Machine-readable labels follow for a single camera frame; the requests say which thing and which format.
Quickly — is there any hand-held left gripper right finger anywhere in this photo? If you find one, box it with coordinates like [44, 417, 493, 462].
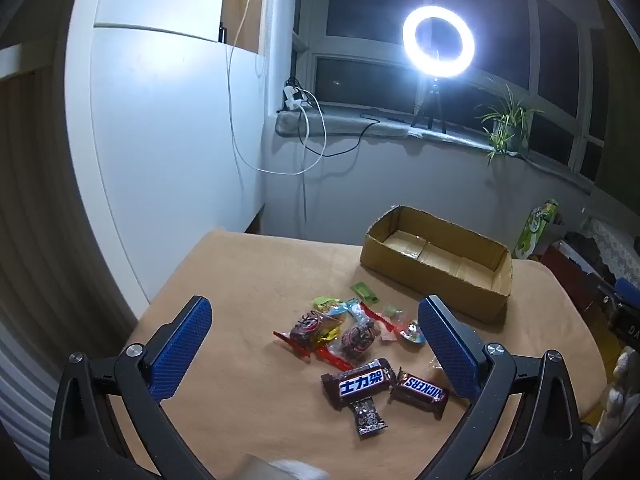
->
[417, 295, 586, 480]

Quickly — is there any white lace cloth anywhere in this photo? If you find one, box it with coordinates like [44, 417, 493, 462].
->
[582, 217, 640, 281]

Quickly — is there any window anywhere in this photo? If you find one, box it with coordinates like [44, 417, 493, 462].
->
[295, 0, 608, 181]

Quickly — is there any small dark candy packet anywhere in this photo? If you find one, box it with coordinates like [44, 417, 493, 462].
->
[349, 396, 389, 438]

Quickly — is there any black tripod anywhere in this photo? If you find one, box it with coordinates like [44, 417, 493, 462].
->
[411, 79, 447, 135]

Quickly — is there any white ribbed radiator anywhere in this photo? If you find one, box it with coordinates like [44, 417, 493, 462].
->
[0, 320, 61, 466]

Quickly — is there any brown chocolate bar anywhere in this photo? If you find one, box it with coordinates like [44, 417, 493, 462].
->
[389, 367, 449, 420]
[320, 357, 397, 412]

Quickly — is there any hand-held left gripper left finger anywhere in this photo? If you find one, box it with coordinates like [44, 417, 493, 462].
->
[48, 296, 213, 480]

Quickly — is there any red colourful candy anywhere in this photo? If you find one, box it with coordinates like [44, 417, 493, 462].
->
[395, 320, 427, 346]

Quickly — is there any potted plant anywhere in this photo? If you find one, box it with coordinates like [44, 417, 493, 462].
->
[475, 85, 543, 166]

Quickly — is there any red-ended dark snack packet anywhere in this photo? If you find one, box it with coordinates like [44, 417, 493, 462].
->
[315, 302, 394, 372]
[272, 310, 346, 361]

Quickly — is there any blue candy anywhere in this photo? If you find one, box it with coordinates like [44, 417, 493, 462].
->
[342, 298, 368, 323]

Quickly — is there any green printed bag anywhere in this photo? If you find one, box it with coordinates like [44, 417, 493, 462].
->
[515, 199, 558, 261]

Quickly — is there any cardboard box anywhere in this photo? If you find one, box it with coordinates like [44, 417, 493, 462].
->
[360, 205, 514, 325]

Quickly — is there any clear bread packet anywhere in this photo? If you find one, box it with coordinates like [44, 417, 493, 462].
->
[240, 452, 331, 480]

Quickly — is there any yellow-green candy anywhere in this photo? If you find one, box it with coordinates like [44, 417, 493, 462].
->
[313, 296, 346, 315]

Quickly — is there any white fluffy cloth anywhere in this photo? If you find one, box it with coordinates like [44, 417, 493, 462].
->
[600, 350, 640, 441]

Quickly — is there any ring light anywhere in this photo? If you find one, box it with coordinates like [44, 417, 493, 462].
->
[402, 6, 475, 81]

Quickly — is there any black cable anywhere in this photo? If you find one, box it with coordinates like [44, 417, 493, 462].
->
[305, 117, 381, 158]

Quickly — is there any white power strip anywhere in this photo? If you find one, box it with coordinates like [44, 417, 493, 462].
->
[282, 85, 308, 111]

